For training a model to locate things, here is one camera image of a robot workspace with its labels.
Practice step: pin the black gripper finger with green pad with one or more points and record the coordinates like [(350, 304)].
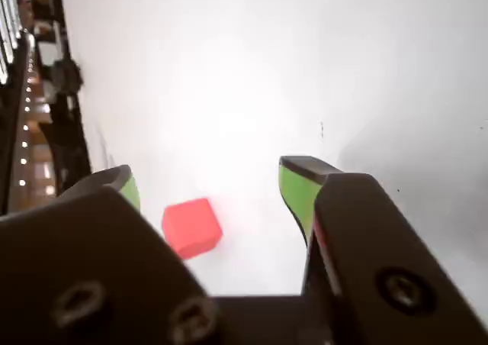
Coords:
[(373, 253), (76, 253)]

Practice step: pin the red lego block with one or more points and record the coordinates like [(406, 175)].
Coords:
[(190, 226)]

